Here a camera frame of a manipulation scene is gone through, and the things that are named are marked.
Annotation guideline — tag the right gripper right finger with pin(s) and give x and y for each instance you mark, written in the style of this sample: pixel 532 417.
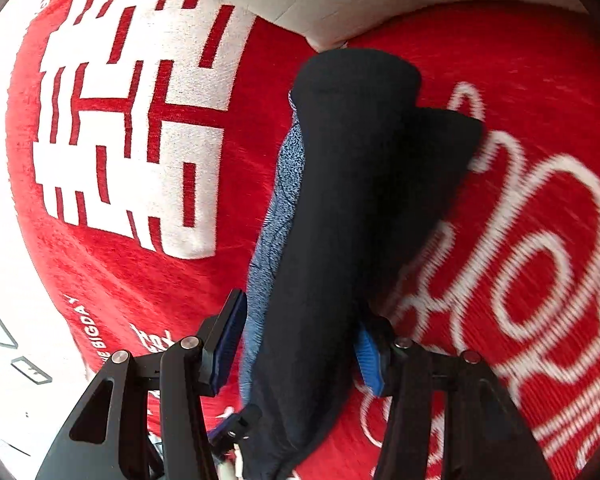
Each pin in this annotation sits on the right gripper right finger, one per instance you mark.
pixel 484 435

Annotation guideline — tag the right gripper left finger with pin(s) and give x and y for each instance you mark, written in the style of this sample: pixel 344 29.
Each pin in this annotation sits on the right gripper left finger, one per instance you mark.
pixel 141 416

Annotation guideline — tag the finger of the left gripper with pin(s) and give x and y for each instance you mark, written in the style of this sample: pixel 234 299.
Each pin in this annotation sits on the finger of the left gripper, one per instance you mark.
pixel 234 428

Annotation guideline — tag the black pants with patterned stripe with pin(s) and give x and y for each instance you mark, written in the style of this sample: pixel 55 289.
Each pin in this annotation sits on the black pants with patterned stripe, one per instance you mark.
pixel 362 178

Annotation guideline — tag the red blanket with white characters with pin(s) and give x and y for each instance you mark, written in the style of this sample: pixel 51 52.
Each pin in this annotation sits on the red blanket with white characters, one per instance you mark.
pixel 142 139

